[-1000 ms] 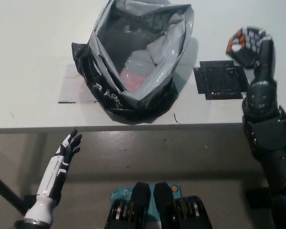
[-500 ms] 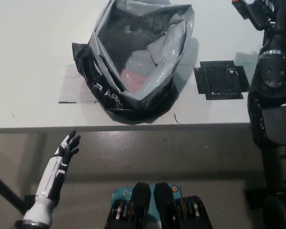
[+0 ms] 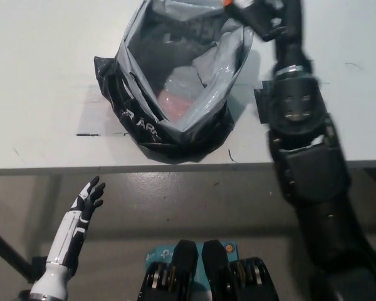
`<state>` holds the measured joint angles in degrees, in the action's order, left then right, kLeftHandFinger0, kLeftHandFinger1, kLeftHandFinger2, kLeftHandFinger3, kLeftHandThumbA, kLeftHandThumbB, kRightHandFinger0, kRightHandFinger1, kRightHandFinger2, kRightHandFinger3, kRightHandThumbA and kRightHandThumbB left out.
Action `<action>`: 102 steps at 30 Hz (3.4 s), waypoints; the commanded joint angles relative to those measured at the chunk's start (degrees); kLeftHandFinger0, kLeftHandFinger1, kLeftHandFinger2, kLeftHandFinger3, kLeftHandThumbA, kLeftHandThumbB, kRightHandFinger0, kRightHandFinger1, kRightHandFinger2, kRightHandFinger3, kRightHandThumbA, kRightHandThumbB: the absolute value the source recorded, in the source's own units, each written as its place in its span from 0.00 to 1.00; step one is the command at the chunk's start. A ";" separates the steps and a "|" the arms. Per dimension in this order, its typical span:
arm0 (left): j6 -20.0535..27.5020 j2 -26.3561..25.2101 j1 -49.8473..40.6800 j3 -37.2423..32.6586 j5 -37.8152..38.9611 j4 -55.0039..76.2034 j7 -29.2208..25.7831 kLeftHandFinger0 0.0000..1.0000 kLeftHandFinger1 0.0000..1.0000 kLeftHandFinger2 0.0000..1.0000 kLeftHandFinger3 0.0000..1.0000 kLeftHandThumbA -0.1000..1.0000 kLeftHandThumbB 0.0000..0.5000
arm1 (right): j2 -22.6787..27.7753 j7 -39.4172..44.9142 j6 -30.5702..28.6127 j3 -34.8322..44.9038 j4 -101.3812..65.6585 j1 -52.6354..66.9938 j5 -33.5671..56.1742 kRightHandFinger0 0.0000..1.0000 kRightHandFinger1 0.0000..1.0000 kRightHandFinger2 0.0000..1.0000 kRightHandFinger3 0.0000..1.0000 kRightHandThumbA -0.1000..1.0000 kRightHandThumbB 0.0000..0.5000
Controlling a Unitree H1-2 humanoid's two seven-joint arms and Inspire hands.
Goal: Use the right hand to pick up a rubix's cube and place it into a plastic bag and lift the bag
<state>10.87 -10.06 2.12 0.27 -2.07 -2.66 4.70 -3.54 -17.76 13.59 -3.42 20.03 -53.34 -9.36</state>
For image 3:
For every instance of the teal tp-link box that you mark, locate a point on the teal tp-link box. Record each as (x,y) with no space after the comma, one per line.
(156,252)

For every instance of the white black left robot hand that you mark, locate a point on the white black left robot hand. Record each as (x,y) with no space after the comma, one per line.
(67,232)

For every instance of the black table leg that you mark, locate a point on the black table leg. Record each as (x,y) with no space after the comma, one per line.
(6,247)

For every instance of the pink packet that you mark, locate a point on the pink packet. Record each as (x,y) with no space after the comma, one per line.
(175,105)

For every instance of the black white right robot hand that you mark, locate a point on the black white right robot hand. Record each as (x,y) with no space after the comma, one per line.
(288,28)

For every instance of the black tape square marker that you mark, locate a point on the black tape square marker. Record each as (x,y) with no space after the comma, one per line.
(263,106)

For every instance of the black robot body blocks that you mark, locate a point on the black robot body blocks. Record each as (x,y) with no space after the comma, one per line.
(181,276)

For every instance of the black grey plastic bag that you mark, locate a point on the black grey plastic bag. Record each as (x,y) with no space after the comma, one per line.
(134,103)

